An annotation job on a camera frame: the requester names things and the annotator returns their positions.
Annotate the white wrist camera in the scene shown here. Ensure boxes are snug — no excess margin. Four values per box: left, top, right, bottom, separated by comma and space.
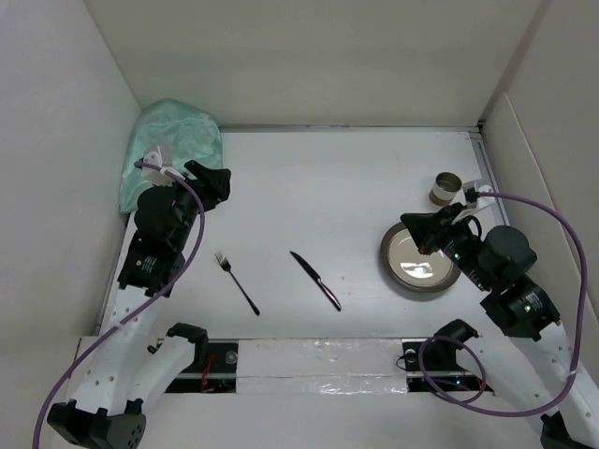
140, 144, 173, 186
462, 181, 495, 216

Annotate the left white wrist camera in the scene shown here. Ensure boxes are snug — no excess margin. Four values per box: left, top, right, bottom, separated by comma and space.
140, 144, 173, 186

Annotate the black handled table knife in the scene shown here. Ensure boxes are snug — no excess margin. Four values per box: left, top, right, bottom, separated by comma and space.
290, 251, 343, 311

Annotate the metal cup with white band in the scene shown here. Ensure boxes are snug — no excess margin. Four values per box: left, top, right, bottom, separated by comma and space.
429, 172, 462, 207

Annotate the black metal fork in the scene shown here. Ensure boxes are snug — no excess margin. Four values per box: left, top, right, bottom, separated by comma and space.
214, 252, 261, 316

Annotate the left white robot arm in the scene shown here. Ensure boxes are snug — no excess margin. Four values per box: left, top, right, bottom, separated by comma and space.
38, 160, 231, 448

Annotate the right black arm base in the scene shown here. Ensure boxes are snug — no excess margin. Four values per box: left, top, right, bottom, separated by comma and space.
396, 339, 482, 393

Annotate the round plate with dark rim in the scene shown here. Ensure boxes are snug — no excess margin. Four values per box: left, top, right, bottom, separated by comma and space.
379, 222, 460, 293

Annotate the aluminium table edge rail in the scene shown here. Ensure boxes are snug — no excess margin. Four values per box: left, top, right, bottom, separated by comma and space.
469, 127, 509, 225

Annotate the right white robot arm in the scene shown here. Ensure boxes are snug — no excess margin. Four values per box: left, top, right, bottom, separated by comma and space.
401, 203, 598, 448

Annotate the green patterned cloth placemat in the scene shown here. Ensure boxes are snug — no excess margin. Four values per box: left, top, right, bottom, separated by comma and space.
119, 99, 223, 214

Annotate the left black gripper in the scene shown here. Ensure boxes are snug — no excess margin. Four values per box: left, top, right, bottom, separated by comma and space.
155, 161, 228, 250

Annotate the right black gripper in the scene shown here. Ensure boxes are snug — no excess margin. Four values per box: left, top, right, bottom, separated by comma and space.
398, 200, 492, 290

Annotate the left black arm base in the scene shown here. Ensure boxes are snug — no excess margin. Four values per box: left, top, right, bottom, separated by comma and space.
166, 340, 239, 394

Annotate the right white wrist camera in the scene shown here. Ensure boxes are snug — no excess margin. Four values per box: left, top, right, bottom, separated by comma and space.
462, 181, 495, 216

